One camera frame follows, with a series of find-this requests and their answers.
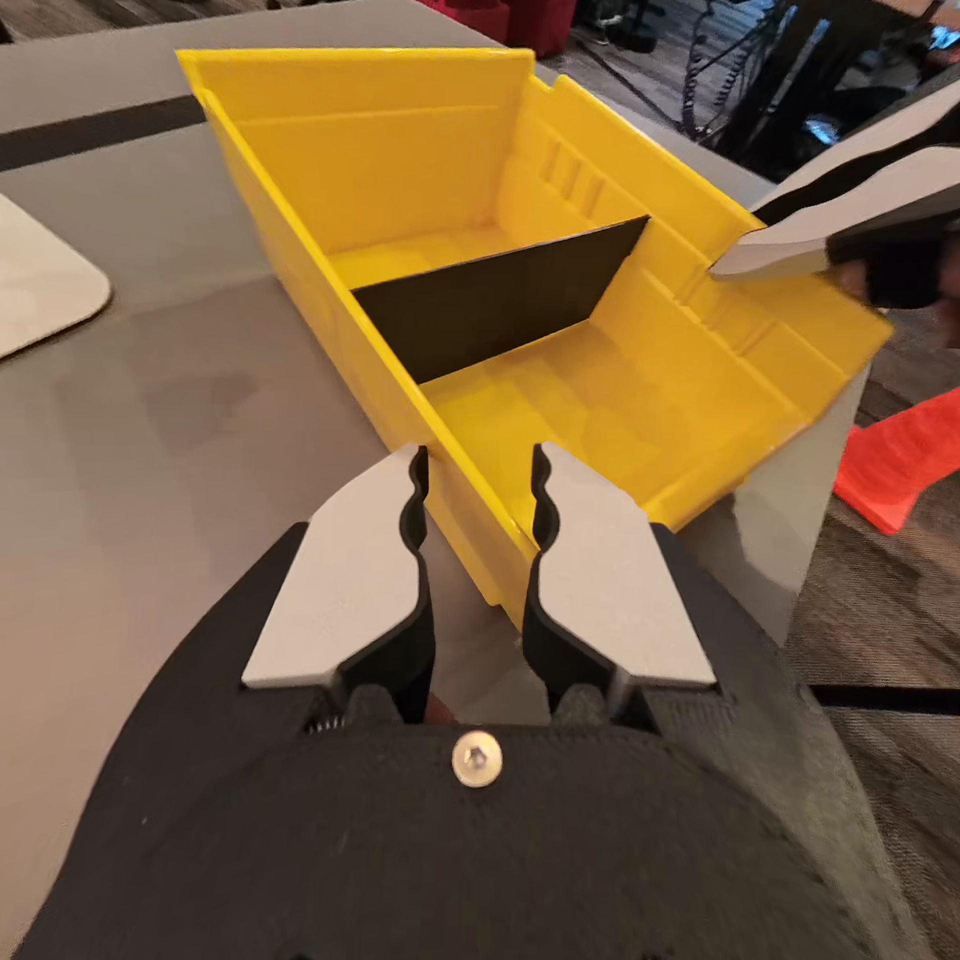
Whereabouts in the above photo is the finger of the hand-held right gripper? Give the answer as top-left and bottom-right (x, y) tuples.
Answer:
(748, 75), (960, 226)
(708, 146), (960, 283)

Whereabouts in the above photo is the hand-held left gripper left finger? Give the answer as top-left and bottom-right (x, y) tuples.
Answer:
(240, 442), (436, 726)

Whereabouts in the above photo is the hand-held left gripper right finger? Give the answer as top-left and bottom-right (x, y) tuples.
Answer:
(522, 441), (719, 717)

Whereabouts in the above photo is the yellow plastic bin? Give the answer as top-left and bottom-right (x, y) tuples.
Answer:
(174, 48), (895, 631)

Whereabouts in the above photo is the orange cone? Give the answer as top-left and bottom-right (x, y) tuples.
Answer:
(832, 386), (960, 535)

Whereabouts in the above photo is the black bin divider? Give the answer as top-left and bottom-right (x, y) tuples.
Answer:
(351, 216), (651, 385)

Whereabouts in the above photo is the red plastic bin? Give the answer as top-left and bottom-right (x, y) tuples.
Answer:
(438, 0), (579, 60)

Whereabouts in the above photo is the white rounded pad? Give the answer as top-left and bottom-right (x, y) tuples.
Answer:
(0, 193), (114, 361)

